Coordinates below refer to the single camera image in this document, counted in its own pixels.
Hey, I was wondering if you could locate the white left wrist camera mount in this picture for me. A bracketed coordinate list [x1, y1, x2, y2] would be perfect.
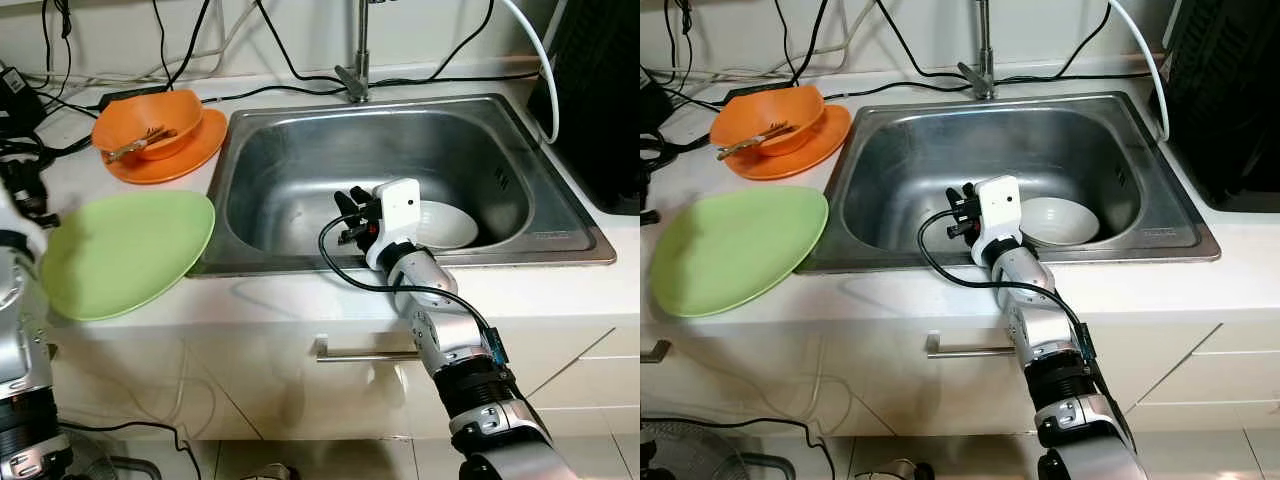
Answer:
[0, 183, 47, 256]

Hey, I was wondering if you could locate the grey floor fan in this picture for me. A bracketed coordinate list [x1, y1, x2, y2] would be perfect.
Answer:
[640, 419, 747, 480]

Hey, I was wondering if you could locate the black slatted appliance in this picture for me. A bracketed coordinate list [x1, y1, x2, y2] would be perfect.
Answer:
[1159, 0, 1280, 214]
[527, 0, 641, 217]

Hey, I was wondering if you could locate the white water hose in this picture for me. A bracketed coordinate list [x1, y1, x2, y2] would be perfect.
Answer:
[499, 0, 562, 145]
[1107, 0, 1174, 142]

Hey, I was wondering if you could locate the brownish metal fork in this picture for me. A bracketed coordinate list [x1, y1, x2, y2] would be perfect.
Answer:
[104, 125, 180, 164]
[716, 121, 797, 162]

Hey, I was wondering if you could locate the black cable behind sink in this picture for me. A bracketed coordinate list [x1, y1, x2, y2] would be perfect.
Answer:
[200, 70, 543, 102]
[825, 66, 1168, 100]

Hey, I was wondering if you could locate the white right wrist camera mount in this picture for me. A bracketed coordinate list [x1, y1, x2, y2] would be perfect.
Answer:
[971, 174, 1027, 267]
[364, 177, 424, 270]

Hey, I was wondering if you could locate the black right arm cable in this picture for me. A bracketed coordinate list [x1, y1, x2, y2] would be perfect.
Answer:
[916, 207, 1097, 367]
[317, 209, 502, 367]

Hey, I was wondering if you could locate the metal kitchen faucet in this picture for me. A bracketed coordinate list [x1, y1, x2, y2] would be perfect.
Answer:
[957, 0, 1000, 102]
[334, 0, 387, 104]

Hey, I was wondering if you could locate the orange bowl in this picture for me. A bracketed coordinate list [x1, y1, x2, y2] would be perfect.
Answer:
[91, 87, 205, 162]
[709, 83, 827, 158]

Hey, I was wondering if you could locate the black cable on floor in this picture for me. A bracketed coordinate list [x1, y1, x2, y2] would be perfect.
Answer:
[640, 414, 838, 480]
[58, 419, 193, 480]

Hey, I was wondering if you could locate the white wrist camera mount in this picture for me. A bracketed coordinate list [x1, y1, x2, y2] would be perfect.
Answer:
[0, 183, 47, 256]
[364, 177, 424, 270]
[971, 174, 1027, 267]

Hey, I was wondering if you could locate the stainless steel sink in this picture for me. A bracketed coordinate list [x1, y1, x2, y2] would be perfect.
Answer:
[189, 92, 619, 279]
[804, 91, 1222, 274]

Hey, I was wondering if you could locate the white kitchen base cabinet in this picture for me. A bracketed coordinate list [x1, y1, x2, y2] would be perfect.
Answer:
[640, 300, 1280, 442]
[40, 300, 641, 447]

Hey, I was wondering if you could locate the orange plate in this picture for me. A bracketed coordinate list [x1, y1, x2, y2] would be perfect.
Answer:
[99, 107, 230, 187]
[721, 104, 852, 183]

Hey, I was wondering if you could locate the light green plate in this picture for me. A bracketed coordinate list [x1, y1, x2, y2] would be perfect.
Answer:
[39, 189, 217, 324]
[647, 184, 832, 320]

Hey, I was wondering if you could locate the bulky black power adapter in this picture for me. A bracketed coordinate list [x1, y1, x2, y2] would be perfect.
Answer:
[640, 74, 672, 132]
[0, 64, 42, 127]

